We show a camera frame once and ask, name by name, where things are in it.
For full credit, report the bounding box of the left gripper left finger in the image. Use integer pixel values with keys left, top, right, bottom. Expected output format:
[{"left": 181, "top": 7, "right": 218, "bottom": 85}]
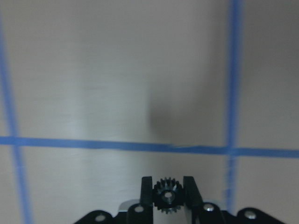
[{"left": 75, "top": 176, "right": 153, "bottom": 224}]

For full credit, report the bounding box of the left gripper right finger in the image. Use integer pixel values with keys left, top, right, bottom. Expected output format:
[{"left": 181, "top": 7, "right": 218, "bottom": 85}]
[{"left": 183, "top": 176, "right": 282, "bottom": 224}]

